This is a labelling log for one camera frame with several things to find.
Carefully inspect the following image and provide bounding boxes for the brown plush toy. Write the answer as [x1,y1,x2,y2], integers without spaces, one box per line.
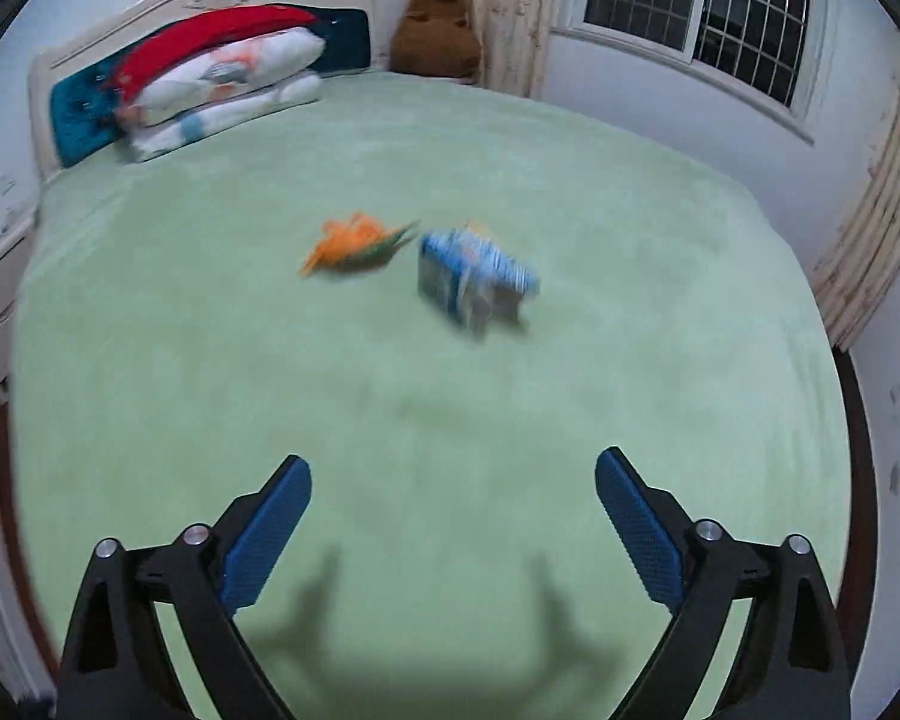
[388,0,484,84]

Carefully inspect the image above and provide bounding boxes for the barred window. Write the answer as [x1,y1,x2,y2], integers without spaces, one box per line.
[551,0,833,145]

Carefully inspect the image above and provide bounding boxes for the blue white drink carton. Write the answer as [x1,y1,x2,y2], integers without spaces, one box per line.
[418,223,542,336]

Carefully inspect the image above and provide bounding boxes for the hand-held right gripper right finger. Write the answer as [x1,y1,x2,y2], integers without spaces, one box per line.
[595,446,850,720]

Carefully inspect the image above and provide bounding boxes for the red pillow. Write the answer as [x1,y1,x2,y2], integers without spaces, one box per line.
[112,5,320,103]

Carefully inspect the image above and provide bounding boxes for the floral cream curtain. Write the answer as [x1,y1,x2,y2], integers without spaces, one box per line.
[808,45,900,351]
[465,0,565,99]

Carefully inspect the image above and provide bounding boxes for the cream blue padded headboard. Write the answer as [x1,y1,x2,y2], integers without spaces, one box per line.
[28,0,376,182]

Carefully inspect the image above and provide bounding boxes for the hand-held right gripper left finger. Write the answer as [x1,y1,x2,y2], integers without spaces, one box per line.
[56,454,314,720]

